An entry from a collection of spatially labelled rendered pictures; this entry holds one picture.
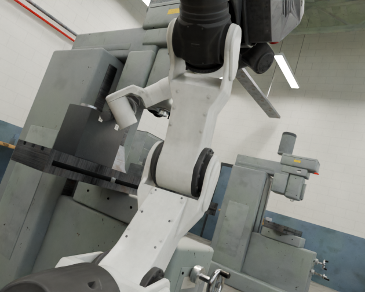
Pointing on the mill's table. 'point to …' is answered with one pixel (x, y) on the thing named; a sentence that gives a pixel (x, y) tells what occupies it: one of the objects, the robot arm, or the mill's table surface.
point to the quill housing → (162, 60)
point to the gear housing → (156, 37)
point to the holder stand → (89, 135)
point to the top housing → (161, 14)
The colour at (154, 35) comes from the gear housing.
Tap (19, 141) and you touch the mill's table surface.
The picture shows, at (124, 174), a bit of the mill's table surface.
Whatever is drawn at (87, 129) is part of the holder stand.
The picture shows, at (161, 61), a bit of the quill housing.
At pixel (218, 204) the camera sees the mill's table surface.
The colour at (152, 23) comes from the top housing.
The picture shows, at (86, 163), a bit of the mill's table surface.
